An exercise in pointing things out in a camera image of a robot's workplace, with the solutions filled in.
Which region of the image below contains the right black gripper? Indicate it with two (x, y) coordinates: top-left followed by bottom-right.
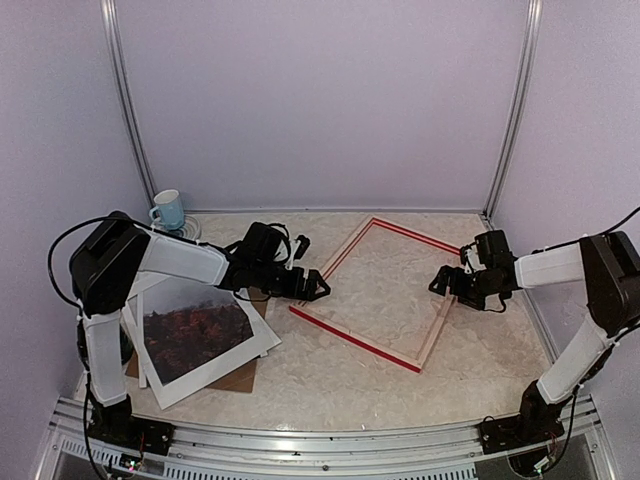
(428, 265), (501, 310)

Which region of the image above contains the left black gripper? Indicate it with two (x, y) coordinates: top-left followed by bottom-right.
(253, 260), (331, 302)

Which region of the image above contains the white mat board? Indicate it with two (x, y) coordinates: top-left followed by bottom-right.
(121, 286), (283, 412)

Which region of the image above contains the red landscape photo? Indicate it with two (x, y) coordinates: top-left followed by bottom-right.
(142, 281), (254, 385)

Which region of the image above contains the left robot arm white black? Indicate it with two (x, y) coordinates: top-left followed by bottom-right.
(69, 211), (331, 445)

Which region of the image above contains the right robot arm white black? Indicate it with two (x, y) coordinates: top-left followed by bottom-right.
(429, 230), (639, 452)

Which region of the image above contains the brown backing board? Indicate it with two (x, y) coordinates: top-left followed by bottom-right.
(124, 285), (269, 396)

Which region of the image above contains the striped round plate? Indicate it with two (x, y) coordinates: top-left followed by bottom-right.
(168, 215), (202, 241)

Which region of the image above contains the light blue mug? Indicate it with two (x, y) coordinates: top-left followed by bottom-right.
(149, 189), (185, 231)

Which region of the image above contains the white foam sheet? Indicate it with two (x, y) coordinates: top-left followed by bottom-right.
(122, 272), (167, 389)

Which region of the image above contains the dark green mug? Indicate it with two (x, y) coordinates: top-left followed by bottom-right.
(119, 327), (135, 365)

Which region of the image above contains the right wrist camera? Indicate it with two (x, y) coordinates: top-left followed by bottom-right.
(460, 242), (483, 274)

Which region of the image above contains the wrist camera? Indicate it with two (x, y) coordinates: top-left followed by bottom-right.
(286, 234), (310, 270)
(460, 242), (483, 274)

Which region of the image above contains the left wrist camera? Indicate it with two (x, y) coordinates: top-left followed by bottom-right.
(286, 234), (310, 270)

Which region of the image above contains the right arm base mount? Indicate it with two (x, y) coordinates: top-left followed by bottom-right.
(477, 415), (565, 455)

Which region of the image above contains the right aluminium corner post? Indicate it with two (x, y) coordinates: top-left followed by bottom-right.
(483, 0), (544, 223)

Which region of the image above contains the aluminium corner post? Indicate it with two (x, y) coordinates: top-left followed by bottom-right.
(100, 0), (157, 207)
(483, 0), (544, 223)

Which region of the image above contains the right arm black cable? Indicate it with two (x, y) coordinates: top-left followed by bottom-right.
(602, 205), (640, 236)

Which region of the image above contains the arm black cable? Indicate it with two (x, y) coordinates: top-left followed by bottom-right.
(47, 214), (114, 306)
(602, 205), (640, 236)

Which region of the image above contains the aluminium front rail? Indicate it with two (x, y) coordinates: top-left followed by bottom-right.
(32, 392), (619, 480)

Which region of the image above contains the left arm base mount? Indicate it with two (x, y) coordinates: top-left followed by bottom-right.
(88, 417), (175, 456)

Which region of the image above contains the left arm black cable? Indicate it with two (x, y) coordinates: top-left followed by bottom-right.
(47, 214), (114, 306)

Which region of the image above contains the left aluminium corner post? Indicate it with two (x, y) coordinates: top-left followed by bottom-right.
(100, 0), (157, 207)

